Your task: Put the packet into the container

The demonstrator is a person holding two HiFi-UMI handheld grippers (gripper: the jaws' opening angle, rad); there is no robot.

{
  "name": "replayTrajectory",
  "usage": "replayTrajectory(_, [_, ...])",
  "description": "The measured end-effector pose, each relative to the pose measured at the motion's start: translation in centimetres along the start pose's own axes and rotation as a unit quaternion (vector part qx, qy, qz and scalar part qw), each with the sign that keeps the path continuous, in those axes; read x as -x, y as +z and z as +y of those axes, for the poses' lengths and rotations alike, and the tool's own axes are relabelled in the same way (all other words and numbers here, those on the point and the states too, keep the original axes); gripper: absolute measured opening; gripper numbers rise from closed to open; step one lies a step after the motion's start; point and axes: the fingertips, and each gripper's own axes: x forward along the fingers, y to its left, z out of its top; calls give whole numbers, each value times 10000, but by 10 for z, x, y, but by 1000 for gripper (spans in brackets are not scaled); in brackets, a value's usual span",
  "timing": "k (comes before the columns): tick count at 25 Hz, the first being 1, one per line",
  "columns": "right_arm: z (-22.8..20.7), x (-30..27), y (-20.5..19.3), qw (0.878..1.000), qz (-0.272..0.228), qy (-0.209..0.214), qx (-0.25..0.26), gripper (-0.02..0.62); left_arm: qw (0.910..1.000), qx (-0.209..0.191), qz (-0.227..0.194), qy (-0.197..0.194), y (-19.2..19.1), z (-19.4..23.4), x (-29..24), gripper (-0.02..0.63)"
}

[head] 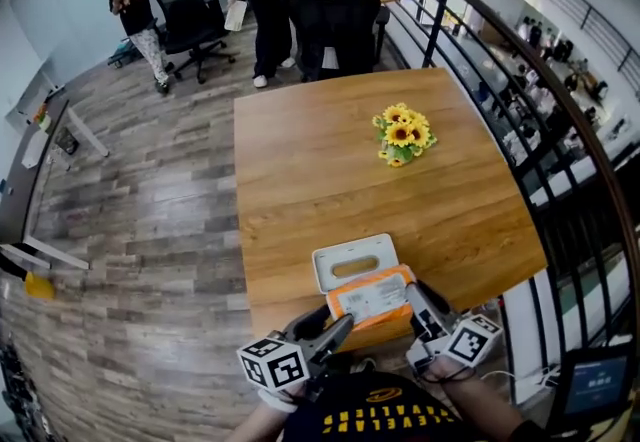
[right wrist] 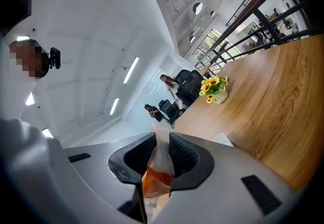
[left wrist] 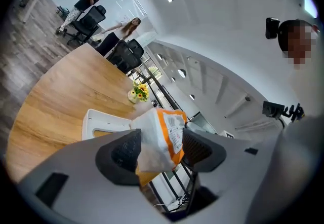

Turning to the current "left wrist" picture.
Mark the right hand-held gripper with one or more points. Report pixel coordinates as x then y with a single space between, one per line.
229 135

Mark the black head camera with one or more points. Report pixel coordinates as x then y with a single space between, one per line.
272 28

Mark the orange and white packet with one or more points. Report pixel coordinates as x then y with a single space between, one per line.
157 142

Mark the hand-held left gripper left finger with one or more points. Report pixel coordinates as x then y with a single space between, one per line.
76 180

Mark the black office chair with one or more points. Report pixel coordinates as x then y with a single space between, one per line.
138 49
91 19
124 58

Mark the white tissue box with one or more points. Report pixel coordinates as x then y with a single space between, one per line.
106 121

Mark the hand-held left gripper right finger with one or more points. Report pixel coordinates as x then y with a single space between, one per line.
235 167

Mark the square wooden table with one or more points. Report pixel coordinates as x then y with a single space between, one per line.
63 104

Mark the black balcony railing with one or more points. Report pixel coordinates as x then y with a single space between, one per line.
165 92

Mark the dark equipment cart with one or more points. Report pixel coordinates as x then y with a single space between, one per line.
63 10

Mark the person's head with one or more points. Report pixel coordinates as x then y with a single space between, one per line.
298 43

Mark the sunflower pot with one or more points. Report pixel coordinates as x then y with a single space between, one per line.
139 92

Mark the grey chest camera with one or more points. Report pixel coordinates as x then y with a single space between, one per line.
272 109

